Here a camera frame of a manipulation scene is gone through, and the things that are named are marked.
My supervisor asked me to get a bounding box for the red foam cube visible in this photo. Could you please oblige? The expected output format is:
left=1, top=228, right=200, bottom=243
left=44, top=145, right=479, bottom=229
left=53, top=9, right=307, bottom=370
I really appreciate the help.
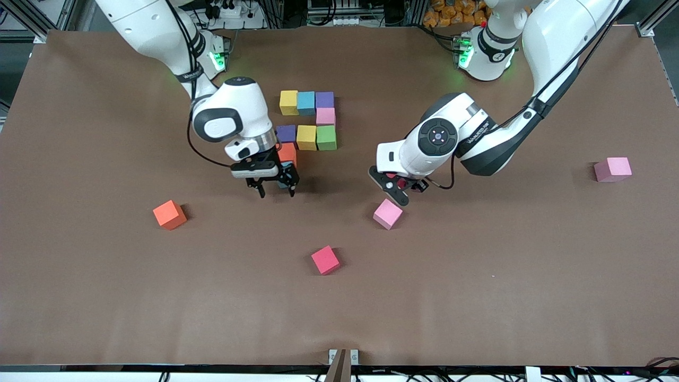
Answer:
left=386, top=172, right=420, bottom=190
left=311, top=245, right=341, bottom=276

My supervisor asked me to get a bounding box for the orange foam cube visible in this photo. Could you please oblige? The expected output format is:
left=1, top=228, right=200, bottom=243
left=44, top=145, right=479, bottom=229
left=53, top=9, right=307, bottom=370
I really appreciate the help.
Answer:
left=277, top=142, right=298, bottom=168
left=153, top=200, right=187, bottom=231

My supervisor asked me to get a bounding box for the green foam cube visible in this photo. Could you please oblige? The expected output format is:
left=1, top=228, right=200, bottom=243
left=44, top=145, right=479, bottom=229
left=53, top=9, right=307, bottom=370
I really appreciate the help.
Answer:
left=316, top=125, right=338, bottom=151

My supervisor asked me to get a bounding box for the white power strip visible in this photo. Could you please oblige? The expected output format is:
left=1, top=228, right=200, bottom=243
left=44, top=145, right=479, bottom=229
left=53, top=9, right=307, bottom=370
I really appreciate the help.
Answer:
left=206, top=2, right=243, bottom=20

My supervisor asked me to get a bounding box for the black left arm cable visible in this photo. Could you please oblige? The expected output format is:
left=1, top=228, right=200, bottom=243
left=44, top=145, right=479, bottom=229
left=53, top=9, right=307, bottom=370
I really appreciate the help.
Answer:
left=427, top=154, right=457, bottom=190

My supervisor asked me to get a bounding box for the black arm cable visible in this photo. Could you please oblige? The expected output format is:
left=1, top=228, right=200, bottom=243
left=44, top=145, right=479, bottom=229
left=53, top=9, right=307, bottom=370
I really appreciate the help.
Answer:
left=427, top=154, right=457, bottom=190
left=186, top=103, right=234, bottom=168

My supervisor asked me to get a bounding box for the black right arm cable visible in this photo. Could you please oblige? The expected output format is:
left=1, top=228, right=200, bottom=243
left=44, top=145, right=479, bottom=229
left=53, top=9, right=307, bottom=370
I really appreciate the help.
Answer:
left=186, top=103, right=234, bottom=168

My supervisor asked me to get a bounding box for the silver metal bracket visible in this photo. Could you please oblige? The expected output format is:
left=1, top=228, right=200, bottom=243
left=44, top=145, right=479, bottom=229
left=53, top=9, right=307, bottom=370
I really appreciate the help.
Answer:
left=328, top=349, right=360, bottom=367

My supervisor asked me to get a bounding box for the brown camera post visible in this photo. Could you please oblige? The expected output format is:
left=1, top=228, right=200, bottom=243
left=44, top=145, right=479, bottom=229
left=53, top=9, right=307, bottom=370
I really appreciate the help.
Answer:
left=324, top=349, right=349, bottom=382

